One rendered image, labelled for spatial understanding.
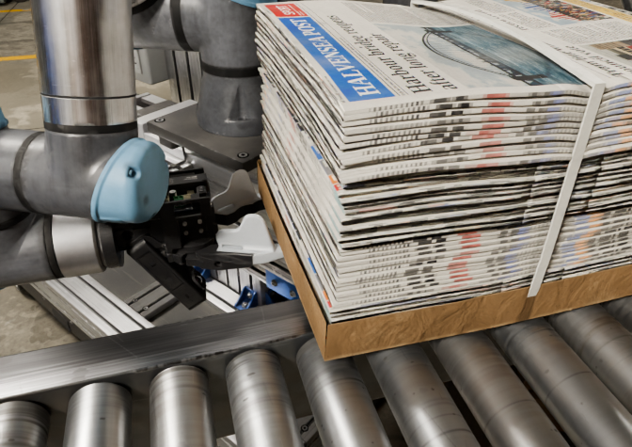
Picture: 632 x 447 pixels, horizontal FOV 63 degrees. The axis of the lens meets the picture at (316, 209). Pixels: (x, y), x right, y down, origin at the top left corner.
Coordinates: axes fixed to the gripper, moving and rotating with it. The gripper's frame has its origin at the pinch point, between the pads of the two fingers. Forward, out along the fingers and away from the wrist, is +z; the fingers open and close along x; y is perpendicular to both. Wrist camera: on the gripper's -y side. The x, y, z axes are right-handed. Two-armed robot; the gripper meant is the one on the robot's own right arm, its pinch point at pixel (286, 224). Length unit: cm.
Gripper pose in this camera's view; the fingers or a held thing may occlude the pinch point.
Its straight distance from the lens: 61.9
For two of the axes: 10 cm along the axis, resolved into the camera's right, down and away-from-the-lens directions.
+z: 9.6, -1.4, 2.3
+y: 0.0, -8.5, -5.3
